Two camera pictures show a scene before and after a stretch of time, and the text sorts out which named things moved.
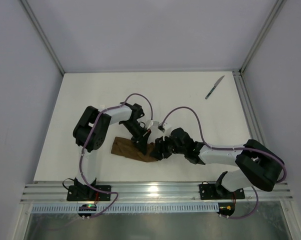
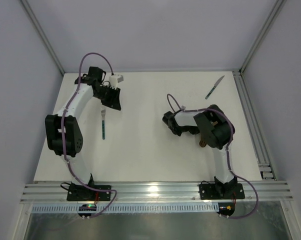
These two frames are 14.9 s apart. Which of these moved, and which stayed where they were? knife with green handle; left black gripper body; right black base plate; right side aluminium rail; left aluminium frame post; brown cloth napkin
Moved: brown cloth napkin; left black gripper body
Stayed: right side aluminium rail; left aluminium frame post; right black base plate; knife with green handle
